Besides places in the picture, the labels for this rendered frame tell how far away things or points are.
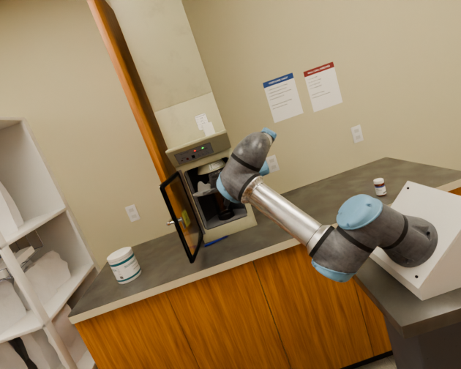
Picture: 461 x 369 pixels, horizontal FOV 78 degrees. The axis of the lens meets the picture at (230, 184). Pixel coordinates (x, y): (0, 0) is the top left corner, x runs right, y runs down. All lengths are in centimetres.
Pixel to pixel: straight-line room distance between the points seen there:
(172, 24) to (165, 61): 18
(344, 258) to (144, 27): 135
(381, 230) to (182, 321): 108
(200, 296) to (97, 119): 129
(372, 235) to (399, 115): 161
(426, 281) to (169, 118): 126
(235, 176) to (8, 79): 173
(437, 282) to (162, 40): 146
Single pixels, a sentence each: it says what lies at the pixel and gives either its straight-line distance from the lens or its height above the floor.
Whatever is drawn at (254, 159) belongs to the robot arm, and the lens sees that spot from 96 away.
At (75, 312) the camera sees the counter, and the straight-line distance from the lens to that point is 167.
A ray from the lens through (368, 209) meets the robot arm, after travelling 84.
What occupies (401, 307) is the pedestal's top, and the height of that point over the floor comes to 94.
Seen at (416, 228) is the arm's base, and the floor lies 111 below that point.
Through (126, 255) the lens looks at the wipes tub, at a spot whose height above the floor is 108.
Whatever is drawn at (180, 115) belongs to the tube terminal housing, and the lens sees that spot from 155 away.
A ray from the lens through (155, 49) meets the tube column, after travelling 160.
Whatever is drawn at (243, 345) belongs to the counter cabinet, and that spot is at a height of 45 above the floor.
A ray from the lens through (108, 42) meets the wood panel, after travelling 156.
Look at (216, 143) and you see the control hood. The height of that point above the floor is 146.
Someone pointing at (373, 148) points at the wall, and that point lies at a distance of 231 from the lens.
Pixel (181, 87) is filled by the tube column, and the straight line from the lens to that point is 156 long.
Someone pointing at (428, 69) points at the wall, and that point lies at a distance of 251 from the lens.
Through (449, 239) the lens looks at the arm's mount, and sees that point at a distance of 95.
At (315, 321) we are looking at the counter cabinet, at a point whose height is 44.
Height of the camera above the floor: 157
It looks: 13 degrees down
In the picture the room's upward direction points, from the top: 19 degrees counter-clockwise
